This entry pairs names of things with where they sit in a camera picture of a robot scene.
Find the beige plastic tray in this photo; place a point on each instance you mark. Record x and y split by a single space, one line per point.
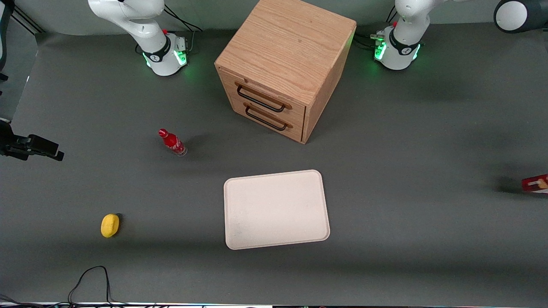
276 209

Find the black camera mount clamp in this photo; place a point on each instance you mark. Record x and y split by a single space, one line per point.
30 146

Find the yellow lemon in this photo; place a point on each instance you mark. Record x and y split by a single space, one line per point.
109 225

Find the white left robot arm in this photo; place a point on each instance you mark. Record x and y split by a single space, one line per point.
400 47

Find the wooden drawer cabinet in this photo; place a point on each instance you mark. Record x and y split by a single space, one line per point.
287 47

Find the red cookie box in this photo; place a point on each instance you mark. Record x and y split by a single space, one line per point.
536 184

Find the red cola bottle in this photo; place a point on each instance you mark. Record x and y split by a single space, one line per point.
173 143

